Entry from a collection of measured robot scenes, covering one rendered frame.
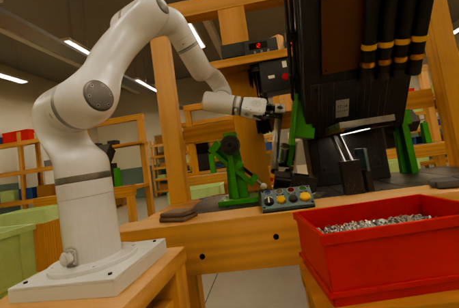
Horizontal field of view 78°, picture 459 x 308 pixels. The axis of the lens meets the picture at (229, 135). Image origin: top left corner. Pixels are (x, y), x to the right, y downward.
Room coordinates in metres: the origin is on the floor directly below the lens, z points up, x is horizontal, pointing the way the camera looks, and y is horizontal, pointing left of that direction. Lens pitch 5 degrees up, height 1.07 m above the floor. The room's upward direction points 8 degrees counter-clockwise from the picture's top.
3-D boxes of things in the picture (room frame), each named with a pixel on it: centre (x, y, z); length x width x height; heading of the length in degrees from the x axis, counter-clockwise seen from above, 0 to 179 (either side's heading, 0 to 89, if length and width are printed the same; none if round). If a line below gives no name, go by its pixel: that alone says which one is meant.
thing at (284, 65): (1.36, -0.27, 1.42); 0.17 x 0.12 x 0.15; 84
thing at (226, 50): (1.39, -0.10, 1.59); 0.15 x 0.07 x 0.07; 84
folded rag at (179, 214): (0.93, 0.20, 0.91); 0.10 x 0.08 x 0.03; 62
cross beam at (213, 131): (1.51, -0.40, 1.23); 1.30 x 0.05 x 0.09; 84
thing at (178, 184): (1.44, -0.39, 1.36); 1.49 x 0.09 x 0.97; 84
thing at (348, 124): (1.03, -0.43, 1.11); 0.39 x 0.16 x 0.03; 174
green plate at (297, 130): (1.09, -0.28, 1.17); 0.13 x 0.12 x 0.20; 84
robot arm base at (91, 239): (0.67, 0.35, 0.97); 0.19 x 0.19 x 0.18
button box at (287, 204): (0.87, -0.14, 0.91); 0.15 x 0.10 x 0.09; 84
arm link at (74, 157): (0.69, 0.38, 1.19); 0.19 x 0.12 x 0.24; 57
